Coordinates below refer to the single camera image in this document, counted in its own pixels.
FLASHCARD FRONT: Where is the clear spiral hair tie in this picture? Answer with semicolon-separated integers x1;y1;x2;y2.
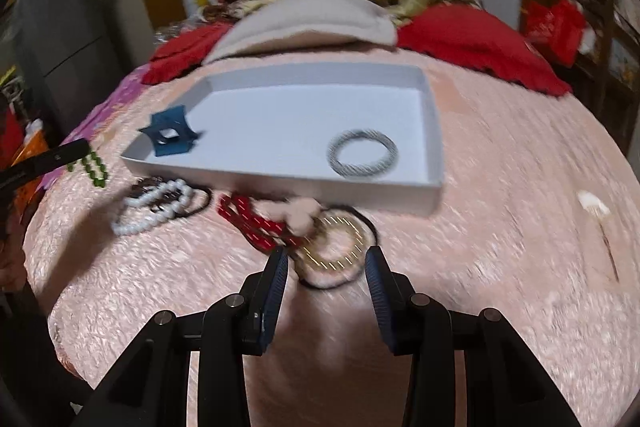
295;214;363;270

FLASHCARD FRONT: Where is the blue hair claw clip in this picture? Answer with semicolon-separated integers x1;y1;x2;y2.
137;104;203;158

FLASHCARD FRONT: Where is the black hair tie beige bow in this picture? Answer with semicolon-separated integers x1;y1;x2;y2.
255;198;382;292

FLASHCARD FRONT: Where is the red frilled cushion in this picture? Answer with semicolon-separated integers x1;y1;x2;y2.
397;4;573;96
141;24;233;85

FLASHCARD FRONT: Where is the grey cabinet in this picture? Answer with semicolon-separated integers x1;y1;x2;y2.
10;0;131;132

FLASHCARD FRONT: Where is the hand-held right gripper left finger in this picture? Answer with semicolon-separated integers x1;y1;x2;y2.
70;248;291;427

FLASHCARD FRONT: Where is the red bead bracelet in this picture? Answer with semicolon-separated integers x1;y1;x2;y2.
217;194;306;253

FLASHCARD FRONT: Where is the black braided hair tie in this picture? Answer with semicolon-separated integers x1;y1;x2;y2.
150;184;214;222

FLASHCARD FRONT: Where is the beige pillow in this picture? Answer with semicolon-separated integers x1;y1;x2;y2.
205;0;399;64

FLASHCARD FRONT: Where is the grey woven bracelet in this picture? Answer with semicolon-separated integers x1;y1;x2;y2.
327;128;399;180

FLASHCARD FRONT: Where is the clear plastic bag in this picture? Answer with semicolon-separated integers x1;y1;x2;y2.
152;19;201;45

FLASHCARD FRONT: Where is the red gift bag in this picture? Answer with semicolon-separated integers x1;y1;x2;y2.
522;0;588;66

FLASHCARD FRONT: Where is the white bead bracelet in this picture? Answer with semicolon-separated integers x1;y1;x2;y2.
111;179;195;237

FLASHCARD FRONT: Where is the brown bead bracelet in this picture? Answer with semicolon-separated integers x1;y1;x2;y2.
127;177;186;212

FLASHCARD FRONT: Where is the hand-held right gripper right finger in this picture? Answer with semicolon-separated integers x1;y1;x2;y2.
364;246;571;427

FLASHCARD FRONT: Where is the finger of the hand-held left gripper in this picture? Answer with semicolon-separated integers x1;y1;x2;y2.
0;141;92;188

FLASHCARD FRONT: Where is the white cardboard box tray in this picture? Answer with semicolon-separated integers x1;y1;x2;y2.
120;63;446;218

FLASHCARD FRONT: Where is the green bead bracelet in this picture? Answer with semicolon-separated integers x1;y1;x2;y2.
67;150;110;188

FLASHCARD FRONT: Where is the purple floral sheet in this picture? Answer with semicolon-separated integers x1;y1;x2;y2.
42;67;151;188

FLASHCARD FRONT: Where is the pink plush blanket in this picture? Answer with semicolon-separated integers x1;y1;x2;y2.
22;42;640;427

